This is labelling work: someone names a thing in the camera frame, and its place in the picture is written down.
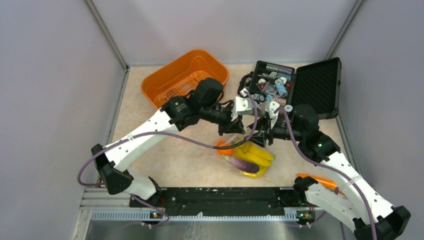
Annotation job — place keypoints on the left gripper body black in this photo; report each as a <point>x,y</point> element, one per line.
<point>220,115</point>

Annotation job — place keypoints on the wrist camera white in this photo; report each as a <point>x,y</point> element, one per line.
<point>244,105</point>
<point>270,107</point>

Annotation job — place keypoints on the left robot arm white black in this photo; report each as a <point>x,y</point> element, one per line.
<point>179,112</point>

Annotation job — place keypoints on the orange fruit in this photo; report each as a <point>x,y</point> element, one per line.
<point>224,152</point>

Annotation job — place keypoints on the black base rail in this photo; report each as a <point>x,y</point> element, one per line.
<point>225,201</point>

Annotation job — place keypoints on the black poker chip case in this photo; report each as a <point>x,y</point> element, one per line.
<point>317,84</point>

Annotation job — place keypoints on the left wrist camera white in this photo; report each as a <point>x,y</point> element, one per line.
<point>244,105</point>

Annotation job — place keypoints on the yellow banana bunch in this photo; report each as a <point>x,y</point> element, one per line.
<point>250,152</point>

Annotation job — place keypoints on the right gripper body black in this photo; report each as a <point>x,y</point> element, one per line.
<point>280,130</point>

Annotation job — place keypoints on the orange plastic basket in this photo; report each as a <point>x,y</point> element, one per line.
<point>182,75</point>

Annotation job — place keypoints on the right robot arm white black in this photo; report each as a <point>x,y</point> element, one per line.
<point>359,206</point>

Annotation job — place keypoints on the clear zip top bag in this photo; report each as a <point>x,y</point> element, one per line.
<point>211,154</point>

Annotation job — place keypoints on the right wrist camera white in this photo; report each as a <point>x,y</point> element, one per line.
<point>270,107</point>

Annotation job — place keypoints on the orange handled tool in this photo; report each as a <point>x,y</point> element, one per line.
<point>327,183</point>

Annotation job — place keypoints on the purple eggplant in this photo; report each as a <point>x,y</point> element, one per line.
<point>242,165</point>

